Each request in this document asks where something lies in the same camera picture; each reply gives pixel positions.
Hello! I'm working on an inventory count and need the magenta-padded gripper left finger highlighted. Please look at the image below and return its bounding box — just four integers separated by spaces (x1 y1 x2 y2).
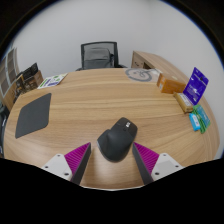
40 142 92 185

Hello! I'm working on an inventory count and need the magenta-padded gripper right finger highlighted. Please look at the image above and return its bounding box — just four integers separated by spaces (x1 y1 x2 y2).
132 142 184 185

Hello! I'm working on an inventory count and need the black computer mouse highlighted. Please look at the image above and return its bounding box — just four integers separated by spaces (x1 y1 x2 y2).
96 116 139 163

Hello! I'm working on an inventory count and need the dark grey mouse pad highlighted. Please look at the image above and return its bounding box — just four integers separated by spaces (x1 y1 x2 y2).
14 92 53 140

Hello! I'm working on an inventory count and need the small blue pack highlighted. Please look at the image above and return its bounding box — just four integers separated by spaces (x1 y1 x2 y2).
188 112 202 132

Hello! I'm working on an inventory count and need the small yellow-brown box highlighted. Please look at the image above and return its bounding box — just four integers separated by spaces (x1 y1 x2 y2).
173 91 194 114

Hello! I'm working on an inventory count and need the green pack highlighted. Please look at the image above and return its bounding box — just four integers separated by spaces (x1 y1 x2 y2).
193 104 212 134

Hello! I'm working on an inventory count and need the orange cardboard box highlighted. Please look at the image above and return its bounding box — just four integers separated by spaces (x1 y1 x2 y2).
156 72 186 95

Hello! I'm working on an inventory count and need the black padded office chair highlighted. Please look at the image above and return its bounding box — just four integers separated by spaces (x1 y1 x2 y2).
0 104 11 158

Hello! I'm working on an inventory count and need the white sheet with coloured stickers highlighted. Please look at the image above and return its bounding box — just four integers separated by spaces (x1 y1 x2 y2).
36 73 69 90

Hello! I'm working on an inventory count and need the purple retail card package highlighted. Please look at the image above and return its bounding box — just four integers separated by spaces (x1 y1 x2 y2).
182 67 210 106

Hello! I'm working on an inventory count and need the wide brown coffee box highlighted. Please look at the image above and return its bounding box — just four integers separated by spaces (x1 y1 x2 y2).
23 69 44 89

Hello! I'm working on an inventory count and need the tall brown coffee box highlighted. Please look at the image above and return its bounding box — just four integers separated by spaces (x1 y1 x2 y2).
12 74 26 98

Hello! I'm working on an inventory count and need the wooden side desk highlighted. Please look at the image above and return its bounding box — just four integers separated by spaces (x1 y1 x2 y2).
130 50 195 84

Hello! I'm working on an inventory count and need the black coffee box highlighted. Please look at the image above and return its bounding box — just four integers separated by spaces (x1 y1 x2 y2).
21 62 39 81

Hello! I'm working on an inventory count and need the grey backpack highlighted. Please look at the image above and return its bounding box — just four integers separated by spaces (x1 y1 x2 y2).
83 47 113 70

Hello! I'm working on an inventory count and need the wooden shelf unit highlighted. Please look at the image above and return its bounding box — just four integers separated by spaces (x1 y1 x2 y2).
0 47 19 111

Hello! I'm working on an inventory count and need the black mesh office chair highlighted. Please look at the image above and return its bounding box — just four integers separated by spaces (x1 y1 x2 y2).
75 41 128 72

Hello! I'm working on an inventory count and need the white sheet with grey ring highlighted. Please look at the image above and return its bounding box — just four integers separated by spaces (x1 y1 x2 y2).
124 67 162 83

